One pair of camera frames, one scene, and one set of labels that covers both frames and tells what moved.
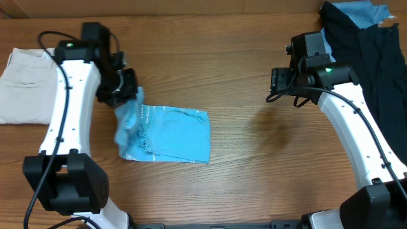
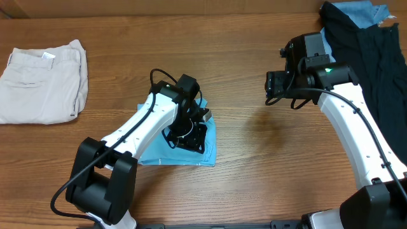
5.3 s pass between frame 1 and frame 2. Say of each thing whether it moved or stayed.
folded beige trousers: stayed
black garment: stayed
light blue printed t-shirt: moved
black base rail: stayed
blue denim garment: stayed
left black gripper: moved
